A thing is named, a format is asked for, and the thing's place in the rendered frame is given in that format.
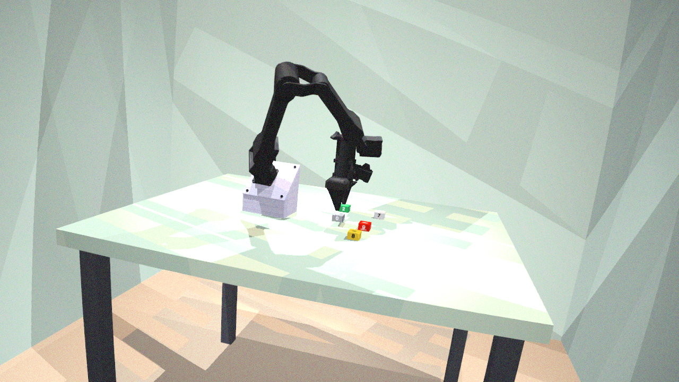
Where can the yellow block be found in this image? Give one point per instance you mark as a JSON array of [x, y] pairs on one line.
[[354, 234]]

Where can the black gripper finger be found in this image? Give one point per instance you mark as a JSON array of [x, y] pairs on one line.
[[336, 196], [345, 196]]

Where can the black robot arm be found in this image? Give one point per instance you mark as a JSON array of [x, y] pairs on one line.
[[286, 87]]

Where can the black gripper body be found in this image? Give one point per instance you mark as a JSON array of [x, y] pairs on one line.
[[340, 179]]

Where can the red block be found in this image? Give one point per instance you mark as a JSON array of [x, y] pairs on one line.
[[364, 226]]

